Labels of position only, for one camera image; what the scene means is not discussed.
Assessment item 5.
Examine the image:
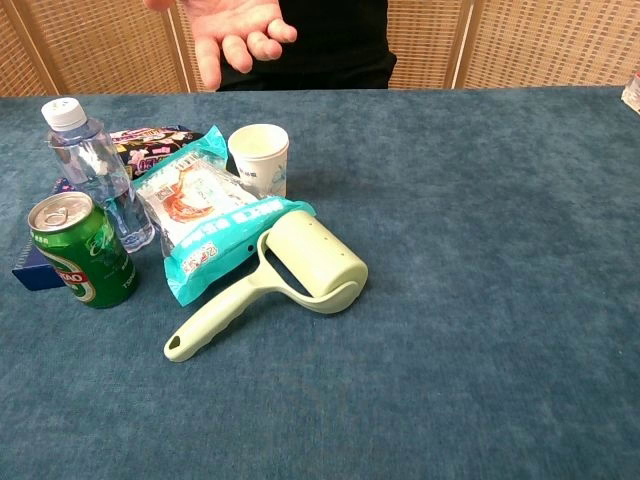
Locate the dark blue box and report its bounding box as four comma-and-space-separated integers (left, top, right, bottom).
11, 177, 76, 292

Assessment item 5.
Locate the person's bare hand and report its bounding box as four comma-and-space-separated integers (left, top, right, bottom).
143, 0, 299, 92

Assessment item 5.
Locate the teal snack food packet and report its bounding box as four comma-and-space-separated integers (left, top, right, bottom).
131, 124, 317, 308

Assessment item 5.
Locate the blue table cloth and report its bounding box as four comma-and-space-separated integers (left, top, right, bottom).
0, 86, 640, 480

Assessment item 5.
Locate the person's black clothed torso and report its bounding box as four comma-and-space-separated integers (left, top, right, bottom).
217, 0, 398, 92

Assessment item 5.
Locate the clear plastic water bottle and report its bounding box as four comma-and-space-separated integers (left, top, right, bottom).
40, 97, 155, 254

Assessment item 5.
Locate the pale green lint roller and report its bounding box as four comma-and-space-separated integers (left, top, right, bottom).
163, 209, 370, 363

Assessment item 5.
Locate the green beer can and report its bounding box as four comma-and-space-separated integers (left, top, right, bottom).
27, 191, 139, 310

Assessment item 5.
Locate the white red packet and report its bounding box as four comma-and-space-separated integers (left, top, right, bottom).
621, 69, 640, 112

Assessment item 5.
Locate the black pink snack packet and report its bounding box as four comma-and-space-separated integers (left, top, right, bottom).
108, 125, 207, 180

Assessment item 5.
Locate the woven rattan folding screen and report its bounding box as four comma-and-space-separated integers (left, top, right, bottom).
0, 0, 640, 98

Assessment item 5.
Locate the white paper cup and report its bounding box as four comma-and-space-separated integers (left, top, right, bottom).
227, 123, 291, 199

